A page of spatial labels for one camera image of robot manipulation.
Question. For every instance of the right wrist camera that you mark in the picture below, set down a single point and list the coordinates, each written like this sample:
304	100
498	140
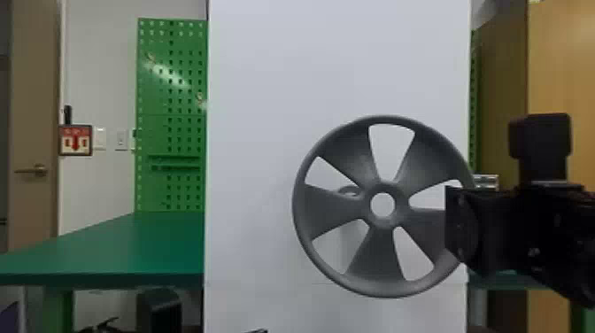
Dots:
540	139

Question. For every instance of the white wall switch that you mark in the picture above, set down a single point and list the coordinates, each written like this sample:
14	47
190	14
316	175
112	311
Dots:
121	139
99	138

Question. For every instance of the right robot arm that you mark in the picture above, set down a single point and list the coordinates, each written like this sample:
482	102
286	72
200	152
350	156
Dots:
584	246

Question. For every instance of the beige door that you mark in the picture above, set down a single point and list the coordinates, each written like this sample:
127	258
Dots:
28	116

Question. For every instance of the white panel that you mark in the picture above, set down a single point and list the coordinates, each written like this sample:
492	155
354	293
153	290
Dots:
279	93

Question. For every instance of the silver frame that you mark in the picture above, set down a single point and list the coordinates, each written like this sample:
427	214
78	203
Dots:
486	181

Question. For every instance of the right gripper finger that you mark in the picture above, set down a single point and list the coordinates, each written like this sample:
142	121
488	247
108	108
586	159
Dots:
483	228

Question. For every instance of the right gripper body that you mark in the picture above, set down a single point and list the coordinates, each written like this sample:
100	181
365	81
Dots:
541	232

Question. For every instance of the grey wheel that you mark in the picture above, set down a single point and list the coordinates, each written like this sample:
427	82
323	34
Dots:
352	154

